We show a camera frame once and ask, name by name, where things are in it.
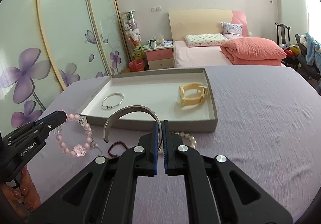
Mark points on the plush toy display tube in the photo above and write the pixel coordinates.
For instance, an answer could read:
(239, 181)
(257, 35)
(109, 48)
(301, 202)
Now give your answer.
(132, 35)

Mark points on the red waste bin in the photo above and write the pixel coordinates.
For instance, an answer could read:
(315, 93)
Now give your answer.
(137, 65)

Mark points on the left hand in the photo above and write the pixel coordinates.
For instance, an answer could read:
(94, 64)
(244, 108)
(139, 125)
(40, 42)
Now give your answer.
(27, 193)

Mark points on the thin silver bangle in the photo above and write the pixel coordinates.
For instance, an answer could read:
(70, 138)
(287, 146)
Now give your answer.
(112, 101)

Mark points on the floral sliding wardrobe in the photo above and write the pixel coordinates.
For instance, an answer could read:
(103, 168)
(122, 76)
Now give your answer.
(47, 45)

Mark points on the white mug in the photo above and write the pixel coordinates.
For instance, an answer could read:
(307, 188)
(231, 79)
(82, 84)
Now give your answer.
(153, 44)

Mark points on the floral white pillow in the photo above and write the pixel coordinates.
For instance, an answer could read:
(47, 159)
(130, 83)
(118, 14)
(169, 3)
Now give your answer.
(205, 40)

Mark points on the blue clothing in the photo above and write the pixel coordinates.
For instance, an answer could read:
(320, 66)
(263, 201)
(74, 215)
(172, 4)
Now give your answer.
(313, 51)

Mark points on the grey metal cuff bangle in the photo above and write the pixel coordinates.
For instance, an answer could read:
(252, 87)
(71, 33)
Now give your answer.
(133, 117)

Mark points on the small purple patterned pillow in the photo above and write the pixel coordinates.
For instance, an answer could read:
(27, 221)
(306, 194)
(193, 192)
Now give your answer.
(232, 31)

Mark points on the salmon folded duvet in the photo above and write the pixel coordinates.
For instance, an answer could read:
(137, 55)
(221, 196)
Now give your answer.
(253, 51)

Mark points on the dark wooden chair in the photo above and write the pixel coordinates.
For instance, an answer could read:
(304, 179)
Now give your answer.
(282, 34)

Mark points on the purple table cloth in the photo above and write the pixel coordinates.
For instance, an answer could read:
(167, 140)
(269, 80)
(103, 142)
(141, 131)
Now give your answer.
(268, 125)

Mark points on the pink bedside table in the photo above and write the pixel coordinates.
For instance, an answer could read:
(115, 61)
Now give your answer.
(160, 58)

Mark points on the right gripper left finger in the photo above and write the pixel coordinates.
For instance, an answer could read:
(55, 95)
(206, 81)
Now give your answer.
(104, 191)

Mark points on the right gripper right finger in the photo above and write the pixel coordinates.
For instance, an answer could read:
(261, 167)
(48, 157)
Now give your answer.
(218, 191)

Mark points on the bed with beige headboard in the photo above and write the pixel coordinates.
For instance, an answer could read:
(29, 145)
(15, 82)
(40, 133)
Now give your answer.
(202, 21)

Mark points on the wall socket plate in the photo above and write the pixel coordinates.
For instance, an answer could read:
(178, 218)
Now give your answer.
(156, 9)

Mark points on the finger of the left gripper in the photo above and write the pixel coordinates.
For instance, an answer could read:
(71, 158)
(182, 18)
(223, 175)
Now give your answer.
(55, 118)
(30, 131)

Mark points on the grey cardboard tray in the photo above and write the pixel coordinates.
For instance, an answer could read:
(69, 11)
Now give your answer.
(157, 90)

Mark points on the yellow wrist watch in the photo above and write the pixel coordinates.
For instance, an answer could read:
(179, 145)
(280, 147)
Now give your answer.
(191, 94)

